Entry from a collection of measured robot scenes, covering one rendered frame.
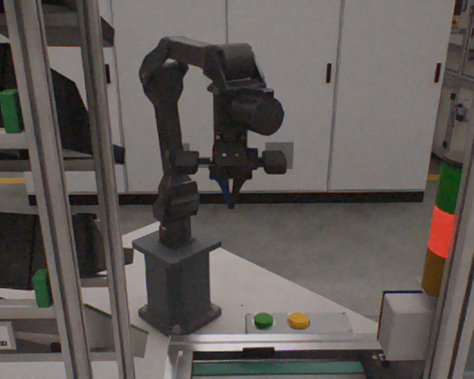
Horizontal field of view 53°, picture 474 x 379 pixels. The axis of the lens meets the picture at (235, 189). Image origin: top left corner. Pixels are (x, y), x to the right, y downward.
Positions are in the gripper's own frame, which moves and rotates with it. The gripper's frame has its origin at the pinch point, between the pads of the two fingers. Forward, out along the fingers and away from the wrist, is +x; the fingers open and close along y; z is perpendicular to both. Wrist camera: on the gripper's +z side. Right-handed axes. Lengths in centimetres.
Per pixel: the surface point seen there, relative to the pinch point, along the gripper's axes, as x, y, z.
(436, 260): -5.1, 21.9, 32.9
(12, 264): -7.3, -21.5, 36.8
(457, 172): -15.3, 22.2, 33.3
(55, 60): 11, -123, -277
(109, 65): 15, -85, -277
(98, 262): 0.0, -17.0, 23.9
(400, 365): 28.3, 29.4, 11.9
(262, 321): 28.2, 6.1, -0.5
